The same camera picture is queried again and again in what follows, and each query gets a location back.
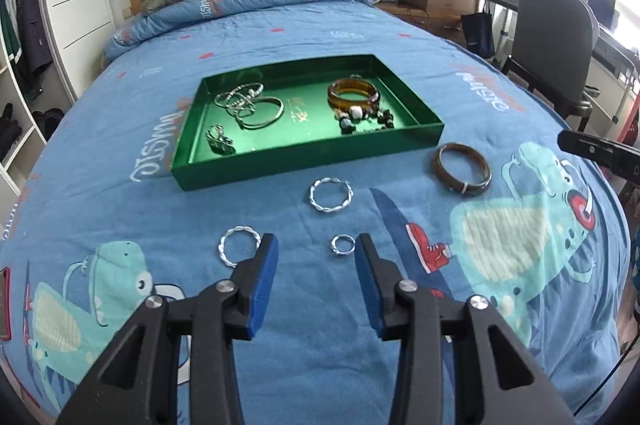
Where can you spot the green white hanging garment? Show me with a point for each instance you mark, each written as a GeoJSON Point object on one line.
{"type": "Point", "coordinates": [7, 35]}

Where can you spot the grey desk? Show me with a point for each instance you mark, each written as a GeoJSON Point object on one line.
{"type": "Point", "coordinates": [615, 50]}

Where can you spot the small silver ornament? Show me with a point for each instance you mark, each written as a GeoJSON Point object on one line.
{"type": "Point", "coordinates": [220, 140]}

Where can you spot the laptop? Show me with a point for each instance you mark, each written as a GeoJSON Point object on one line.
{"type": "Point", "coordinates": [601, 5]}

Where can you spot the dark brown bangle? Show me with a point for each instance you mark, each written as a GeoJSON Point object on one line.
{"type": "Point", "coordinates": [445, 177]}

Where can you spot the dark hanging jacket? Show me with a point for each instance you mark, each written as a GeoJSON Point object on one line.
{"type": "Point", "coordinates": [32, 30]}

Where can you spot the folded blue duvet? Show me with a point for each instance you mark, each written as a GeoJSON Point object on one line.
{"type": "Point", "coordinates": [260, 0]}

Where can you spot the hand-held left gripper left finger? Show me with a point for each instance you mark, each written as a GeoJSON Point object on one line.
{"type": "Point", "coordinates": [262, 290]}

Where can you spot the red phone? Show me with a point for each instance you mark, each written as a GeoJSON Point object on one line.
{"type": "Point", "coordinates": [4, 305]}

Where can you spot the dark tote bag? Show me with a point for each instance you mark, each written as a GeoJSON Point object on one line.
{"type": "Point", "coordinates": [477, 32]}

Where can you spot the black bag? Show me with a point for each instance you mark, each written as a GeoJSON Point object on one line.
{"type": "Point", "coordinates": [48, 121]}

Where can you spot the amber bangle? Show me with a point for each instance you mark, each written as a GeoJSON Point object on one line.
{"type": "Point", "coordinates": [350, 102]}

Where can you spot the grey chair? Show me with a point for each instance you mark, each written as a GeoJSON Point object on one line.
{"type": "Point", "coordinates": [550, 40]}

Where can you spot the green tray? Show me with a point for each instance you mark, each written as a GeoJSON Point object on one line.
{"type": "Point", "coordinates": [305, 140]}

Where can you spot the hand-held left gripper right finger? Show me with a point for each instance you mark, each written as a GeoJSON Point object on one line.
{"type": "Point", "coordinates": [370, 290]}

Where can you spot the thin silver bangle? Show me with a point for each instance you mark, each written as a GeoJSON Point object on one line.
{"type": "Point", "coordinates": [277, 110]}

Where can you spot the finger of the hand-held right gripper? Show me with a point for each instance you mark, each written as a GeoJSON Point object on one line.
{"type": "Point", "coordinates": [605, 152]}

